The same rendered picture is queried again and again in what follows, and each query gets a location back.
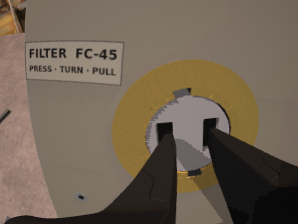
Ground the peach cylinder with grey slotted end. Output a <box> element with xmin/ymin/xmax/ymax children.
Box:
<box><xmin>146</xmin><ymin>88</ymin><xmax>230</xmax><ymax>171</ymax></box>

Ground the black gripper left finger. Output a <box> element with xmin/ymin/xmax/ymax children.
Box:
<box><xmin>4</xmin><ymin>133</ymin><xmax>177</xmax><ymax>224</ymax></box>

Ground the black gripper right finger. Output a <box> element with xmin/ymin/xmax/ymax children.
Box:
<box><xmin>208</xmin><ymin>128</ymin><xmax>298</xmax><ymax>224</ymax></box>

